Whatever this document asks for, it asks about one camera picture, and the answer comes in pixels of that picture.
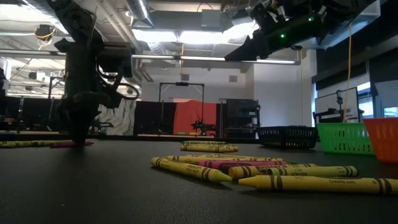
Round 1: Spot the black equipment rack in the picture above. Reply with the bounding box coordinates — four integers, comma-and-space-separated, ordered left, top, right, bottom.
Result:
219, 98, 261, 139

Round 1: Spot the orange plastic basket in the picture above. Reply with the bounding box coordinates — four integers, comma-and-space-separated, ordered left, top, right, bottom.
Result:
362, 117, 398, 164

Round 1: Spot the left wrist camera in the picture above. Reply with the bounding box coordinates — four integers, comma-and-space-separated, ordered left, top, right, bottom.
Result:
98, 41, 134, 79

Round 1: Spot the black aluminium table frame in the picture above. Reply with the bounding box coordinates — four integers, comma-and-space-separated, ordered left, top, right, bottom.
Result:
0, 130, 261, 144

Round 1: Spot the shiny round duct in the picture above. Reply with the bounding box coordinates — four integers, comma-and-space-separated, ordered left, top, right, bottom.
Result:
125, 0, 155, 29

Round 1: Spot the white patterned sheet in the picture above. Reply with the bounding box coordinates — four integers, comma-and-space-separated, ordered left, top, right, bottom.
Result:
95, 98, 137, 136

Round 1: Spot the red cloth backdrop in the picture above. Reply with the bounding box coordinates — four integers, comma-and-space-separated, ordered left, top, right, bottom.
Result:
173, 99, 218, 137

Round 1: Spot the yellow crayon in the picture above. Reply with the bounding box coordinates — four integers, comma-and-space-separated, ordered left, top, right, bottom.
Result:
32, 140, 73, 148
186, 143, 239, 148
186, 154, 283, 162
238, 174, 398, 195
267, 166, 359, 178
166, 155, 218, 164
0, 141, 43, 149
180, 145, 239, 154
228, 164, 321, 179

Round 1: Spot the white display board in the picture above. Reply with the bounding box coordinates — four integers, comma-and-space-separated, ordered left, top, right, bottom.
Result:
313, 86, 361, 124

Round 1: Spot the grey ceiling box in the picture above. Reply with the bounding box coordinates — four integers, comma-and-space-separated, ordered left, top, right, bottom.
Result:
200, 8, 225, 30

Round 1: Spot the green plastic basket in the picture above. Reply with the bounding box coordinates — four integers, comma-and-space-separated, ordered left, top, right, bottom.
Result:
315, 122, 376, 156

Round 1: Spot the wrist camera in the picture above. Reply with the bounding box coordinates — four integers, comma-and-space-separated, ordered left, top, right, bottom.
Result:
248, 2, 282, 32
98, 41, 134, 79

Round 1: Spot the green-yellow crayon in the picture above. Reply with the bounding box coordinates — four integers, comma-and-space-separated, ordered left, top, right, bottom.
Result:
150, 157, 233, 183

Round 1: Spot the yellow hanging cable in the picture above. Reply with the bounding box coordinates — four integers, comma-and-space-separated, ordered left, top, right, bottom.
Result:
341, 24, 353, 124

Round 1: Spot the black partition panel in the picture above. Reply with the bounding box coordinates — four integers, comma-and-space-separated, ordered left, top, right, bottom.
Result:
133, 101, 177, 137
0, 96, 71, 132

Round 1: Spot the black plastic basket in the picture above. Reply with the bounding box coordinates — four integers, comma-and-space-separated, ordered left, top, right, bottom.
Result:
256, 125, 319, 150

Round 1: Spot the long ceiling light strip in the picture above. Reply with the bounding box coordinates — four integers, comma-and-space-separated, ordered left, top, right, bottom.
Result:
0, 49, 301, 65

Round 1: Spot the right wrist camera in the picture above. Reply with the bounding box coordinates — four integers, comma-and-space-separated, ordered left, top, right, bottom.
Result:
248, 2, 282, 32

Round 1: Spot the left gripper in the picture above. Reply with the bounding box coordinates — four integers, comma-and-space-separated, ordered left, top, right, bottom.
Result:
62, 42, 122, 147

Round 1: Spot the black camera gantry frame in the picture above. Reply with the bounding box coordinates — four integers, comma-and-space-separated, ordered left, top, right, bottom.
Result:
48, 76, 67, 133
159, 82, 206, 137

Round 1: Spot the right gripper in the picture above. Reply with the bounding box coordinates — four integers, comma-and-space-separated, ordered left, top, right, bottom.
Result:
224, 14, 327, 62

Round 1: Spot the ceiling cable reel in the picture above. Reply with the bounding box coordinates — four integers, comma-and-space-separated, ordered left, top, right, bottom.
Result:
33, 24, 58, 51

